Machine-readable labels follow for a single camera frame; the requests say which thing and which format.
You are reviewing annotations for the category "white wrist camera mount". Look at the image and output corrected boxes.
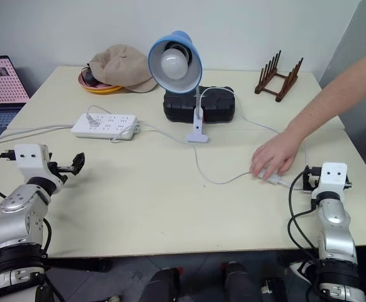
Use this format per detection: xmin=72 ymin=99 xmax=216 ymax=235
xmin=311 ymin=162 xmax=349 ymax=201
xmin=14 ymin=143 xmax=65 ymax=193

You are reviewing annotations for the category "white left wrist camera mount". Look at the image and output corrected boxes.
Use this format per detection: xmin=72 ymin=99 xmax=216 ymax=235
xmin=14 ymin=143 xmax=65 ymax=193

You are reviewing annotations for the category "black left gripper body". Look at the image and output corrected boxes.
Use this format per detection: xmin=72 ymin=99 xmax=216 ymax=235
xmin=47 ymin=153 xmax=75 ymax=185

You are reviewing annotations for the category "person's bare hand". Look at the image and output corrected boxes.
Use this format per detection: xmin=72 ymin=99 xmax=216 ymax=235
xmin=250 ymin=130 xmax=304 ymax=184

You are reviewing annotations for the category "blue clip desk lamp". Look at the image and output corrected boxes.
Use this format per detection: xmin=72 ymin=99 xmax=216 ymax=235
xmin=147 ymin=30 xmax=210 ymax=144

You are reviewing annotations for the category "white plug with cord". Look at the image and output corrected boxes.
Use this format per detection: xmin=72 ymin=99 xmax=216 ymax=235
xmin=84 ymin=105 xmax=112 ymax=129

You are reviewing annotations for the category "white and black sneaker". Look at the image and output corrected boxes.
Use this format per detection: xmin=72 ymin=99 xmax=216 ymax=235
xmin=289 ymin=259 xmax=316 ymax=286

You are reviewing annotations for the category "open laptop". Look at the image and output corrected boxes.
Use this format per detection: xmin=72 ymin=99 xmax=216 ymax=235
xmin=0 ymin=55 xmax=31 ymax=149

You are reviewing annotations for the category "white light bulb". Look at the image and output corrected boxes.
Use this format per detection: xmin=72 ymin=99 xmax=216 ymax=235
xmin=160 ymin=47 xmax=191 ymax=81

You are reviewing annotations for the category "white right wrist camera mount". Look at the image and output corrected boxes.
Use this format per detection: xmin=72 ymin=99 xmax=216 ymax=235
xmin=311 ymin=162 xmax=349 ymax=201

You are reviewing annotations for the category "white lamp cord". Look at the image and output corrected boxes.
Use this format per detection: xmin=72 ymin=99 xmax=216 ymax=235
xmin=116 ymin=87 xmax=311 ymax=190

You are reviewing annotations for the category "black plastic case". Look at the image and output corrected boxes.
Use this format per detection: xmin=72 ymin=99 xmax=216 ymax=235
xmin=162 ymin=85 xmax=237 ymax=125

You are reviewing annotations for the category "white power strip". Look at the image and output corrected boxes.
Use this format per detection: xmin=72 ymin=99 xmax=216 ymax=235
xmin=70 ymin=113 xmax=140 ymax=141

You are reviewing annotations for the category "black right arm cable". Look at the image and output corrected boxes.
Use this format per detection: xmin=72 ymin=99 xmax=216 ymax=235
xmin=287 ymin=165 xmax=323 ymax=264

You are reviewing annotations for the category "beige cap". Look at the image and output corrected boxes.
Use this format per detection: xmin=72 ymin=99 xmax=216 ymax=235
xmin=89 ymin=43 xmax=157 ymax=94

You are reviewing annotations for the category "grey power strip cable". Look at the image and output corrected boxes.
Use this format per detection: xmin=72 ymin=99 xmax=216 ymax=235
xmin=0 ymin=123 xmax=74 ymax=146

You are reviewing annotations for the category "dark rounded shape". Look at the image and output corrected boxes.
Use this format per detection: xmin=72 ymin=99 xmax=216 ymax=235
xmin=221 ymin=260 xmax=263 ymax=302
xmin=141 ymin=267 xmax=183 ymax=302

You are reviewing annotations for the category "black item on plate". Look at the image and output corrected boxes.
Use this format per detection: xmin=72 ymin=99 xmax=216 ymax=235
xmin=81 ymin=64 xmax=101 ymax=87

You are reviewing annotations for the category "yellow and pink plate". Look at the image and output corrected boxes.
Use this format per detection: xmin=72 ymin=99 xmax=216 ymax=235
xmin=77 ymin=69 xmax=125 ymax=94

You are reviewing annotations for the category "black table frame bar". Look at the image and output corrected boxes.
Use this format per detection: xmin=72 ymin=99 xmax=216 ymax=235
xmin=40 ymin=256 xmax=113 ymax=273

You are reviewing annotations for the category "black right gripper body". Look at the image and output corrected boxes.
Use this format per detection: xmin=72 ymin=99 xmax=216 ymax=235
xmin=301 ymin=174 xmax=319 ymax=193

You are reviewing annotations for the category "brown wooden peg rack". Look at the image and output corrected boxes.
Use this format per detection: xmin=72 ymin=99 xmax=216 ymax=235
xmin=253 ymin=50 xmax=304 ymax=103

